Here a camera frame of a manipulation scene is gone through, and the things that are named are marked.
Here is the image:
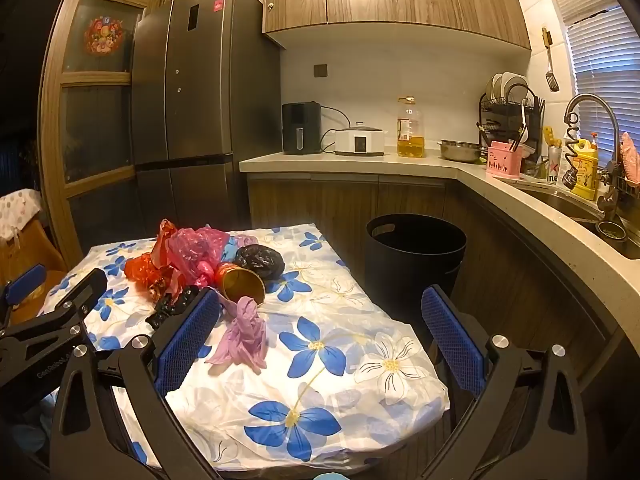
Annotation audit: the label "black power cable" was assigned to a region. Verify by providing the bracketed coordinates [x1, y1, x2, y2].
[320, 105, 353, 153]

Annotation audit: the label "black air fryer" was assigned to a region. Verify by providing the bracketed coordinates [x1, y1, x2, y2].
[281, 101, 323, 156]

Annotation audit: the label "wooden chair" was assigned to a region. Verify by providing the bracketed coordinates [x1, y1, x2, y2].
[0, 220, 67, 323]

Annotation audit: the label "white electric cooker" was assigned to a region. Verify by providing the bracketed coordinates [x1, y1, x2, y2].
[334, 121, 388, 157]

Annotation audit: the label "white plate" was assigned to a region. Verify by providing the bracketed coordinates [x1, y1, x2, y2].
[501, 72, 528, 96]

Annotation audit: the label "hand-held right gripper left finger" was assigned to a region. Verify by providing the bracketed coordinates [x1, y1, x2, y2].
[50, 287, 223, 480]

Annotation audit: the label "pink plastic bag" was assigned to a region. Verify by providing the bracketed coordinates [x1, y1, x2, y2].
[167, 226, 232, 288]

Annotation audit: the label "red plastic bag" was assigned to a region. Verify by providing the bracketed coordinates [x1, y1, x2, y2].
[125, 219, 191, 306]

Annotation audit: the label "white pump bottle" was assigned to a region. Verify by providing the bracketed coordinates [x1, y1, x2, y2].
[561, 131, 576, 173]

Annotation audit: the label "pink cloth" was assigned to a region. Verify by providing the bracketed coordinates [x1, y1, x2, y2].
[619, 132, 640, 183]

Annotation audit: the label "steel sink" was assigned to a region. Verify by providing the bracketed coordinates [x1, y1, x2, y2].
[515, 185, 640, 256]

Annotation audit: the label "wooden glass door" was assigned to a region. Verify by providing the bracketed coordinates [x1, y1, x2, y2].
[39, 0, 173, 271]

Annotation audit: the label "black wire dish rack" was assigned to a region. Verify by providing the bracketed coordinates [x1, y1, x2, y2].
[477, 72, 547, 161]

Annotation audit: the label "black plastic bag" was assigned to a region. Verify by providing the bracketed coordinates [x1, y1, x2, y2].
[235, 245, 286, 281]

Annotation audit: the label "cooking oil bottle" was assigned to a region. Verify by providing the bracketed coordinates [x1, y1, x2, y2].
[397, 96, 426, 158]

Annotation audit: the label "small metal bowl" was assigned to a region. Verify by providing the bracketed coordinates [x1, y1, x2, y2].
[597, 220, 628, 242]

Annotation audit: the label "round flower sticker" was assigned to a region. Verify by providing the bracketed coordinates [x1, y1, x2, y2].
[84, 16, 125, 56]

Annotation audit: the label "stainless steel bowl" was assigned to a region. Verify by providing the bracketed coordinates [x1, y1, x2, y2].
[437, 140, 487, 163]

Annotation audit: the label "kitchen counter with wooden cabinets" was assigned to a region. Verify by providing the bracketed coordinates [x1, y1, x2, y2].
[239, 152, 640, 480]

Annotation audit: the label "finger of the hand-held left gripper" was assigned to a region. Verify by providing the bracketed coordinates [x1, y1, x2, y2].
[0, 268, 108, 356]
[0, 264, 48, 328]

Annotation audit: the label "hanging slotted spatula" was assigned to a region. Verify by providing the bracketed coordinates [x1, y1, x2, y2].
[541, 27, 560, 92]

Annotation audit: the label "blue floral tablecloth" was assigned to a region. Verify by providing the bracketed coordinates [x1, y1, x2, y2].
[37, 221, 451, 473]

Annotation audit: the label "pink utensil holder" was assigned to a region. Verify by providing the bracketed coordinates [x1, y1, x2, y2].
[486, 141, 536, 177]

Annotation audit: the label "polka dot cloth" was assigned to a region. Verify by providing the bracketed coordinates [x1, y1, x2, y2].
[0, 189, 42, 241]

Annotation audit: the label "silver beer can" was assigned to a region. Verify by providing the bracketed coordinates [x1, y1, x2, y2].
[546, 145, 563, 183]

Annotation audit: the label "black knobbly plastic piece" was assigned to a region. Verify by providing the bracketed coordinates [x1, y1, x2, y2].
[145, 285, 201, 331]

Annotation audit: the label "steel faucet with coiled hose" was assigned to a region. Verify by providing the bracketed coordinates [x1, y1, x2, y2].
[561, 92, 626, 216]

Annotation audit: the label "black trash bin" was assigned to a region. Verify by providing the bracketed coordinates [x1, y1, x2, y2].
[364, 214, 468, 356]

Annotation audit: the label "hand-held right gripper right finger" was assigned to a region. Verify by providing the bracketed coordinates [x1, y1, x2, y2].
[420, 285, 588, 480]

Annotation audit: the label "window blinds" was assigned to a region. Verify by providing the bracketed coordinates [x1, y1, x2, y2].
[562, 5, 640, 171]

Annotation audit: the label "purple disposable glove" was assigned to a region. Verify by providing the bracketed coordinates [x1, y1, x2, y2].
[205, 296, 268, 375]

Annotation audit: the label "dark steel refrigerator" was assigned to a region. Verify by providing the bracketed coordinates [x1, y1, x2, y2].
[131, 0, 283, 228]

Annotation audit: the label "yellow detergent bottle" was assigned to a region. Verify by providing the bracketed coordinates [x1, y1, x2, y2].
[570, 132, 599, 201]

